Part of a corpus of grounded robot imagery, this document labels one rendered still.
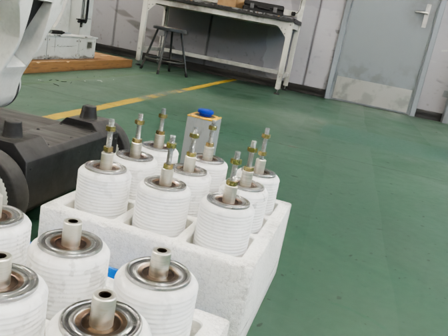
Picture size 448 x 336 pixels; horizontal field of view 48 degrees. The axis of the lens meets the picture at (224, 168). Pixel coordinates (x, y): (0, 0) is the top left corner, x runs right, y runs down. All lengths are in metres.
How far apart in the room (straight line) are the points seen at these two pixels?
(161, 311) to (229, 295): 0.29
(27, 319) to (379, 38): 5.59
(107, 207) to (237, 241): 0.24
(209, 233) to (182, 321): 0.29
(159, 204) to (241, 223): 0.14
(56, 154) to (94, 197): 0.38
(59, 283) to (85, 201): 0.34
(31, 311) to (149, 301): 0.12
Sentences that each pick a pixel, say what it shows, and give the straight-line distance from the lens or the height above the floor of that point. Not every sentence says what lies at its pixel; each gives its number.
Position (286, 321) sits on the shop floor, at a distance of 1.07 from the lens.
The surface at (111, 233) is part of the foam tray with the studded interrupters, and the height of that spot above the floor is 0.17.
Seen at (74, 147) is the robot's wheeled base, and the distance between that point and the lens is 1.35.
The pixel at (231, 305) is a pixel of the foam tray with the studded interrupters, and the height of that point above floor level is 0.11.
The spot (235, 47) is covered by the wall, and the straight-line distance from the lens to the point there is 6.10.
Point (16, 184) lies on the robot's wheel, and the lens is 1.15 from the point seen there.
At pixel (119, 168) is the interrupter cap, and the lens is 0.95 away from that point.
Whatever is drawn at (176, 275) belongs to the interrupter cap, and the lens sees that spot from 0.60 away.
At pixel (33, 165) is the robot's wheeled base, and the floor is 0.17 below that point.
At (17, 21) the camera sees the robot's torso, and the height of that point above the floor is 0.46.
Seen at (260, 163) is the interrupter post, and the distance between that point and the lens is 1.08.
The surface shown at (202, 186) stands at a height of 0.23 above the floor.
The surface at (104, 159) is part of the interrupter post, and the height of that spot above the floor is 0.27.
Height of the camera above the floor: 0.53
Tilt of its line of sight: 15 degrees down
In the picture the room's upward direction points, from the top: 11 degrees clockwise
